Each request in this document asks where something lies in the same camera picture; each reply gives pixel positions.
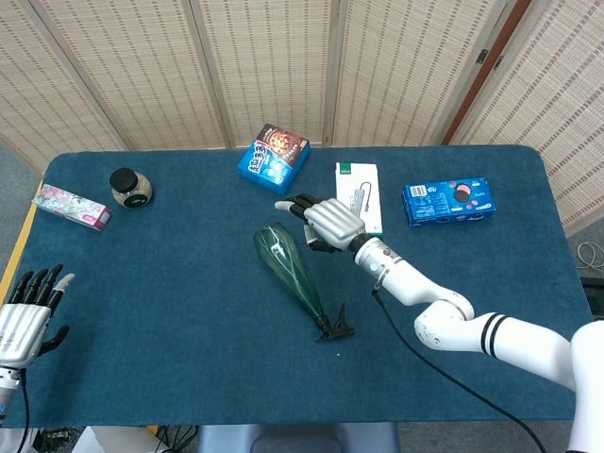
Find black object beside table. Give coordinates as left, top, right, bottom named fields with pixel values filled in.
left=579, top=276, right=604, bottom=317

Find green glass bottle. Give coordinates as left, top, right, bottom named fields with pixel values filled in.
left=253, top=223, right=356, bottom=343

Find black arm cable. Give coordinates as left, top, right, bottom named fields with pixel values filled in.
left=371, top=285, right=548, bottom=453
left=18, top=370, right=32, bottom=453

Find blue brown cookie box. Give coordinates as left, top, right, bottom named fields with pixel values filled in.
left=236, top=123, right=311, bottom=196

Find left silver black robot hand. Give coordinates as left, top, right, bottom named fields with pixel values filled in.
left=0, top=263, right=76, bottom=370

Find brown wooden post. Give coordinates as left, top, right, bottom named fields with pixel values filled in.
left=441, top=0, right=534, bottom=146

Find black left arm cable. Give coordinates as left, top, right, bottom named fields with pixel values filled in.
left=18, top=370, right=32, bottom=453

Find blue grey chair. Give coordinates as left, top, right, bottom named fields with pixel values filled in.
left=196, top=422, right=401, bottom=453

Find blue Oreo cookie box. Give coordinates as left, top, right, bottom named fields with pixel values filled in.
left=401, top=176, right=496, bottom=228

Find white box under table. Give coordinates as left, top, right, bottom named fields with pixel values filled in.
left=70, top=426, right=164, bottom=453

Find pink floral long box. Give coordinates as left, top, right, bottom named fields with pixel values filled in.
left=31, top=182, right=114, bottom=233

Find white floor cables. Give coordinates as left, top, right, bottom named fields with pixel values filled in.
left=576, top=241, right=604, bottom=271

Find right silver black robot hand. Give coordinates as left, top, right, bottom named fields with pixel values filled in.
left=274, top=193, right=367, bottom=254

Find black cables under table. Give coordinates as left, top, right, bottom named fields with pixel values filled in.
left=153, top=424, right=199, bottom=453

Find round glass jar black lid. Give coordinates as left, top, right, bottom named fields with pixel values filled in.
left=109, top=167, right=154, bottom=210

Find bamboo folding screen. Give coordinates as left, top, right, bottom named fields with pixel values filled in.
left=0, top=0, right=604, bottom=237

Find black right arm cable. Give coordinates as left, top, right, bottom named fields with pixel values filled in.
left=371, top=285, right=548, bottom=453

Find blue felt table cloth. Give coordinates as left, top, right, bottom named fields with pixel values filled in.
left=0, top=144, right=604, bottom=428

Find white USB hub box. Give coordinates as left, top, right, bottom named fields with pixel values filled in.
left=335, top=161, right=384, bottom=236

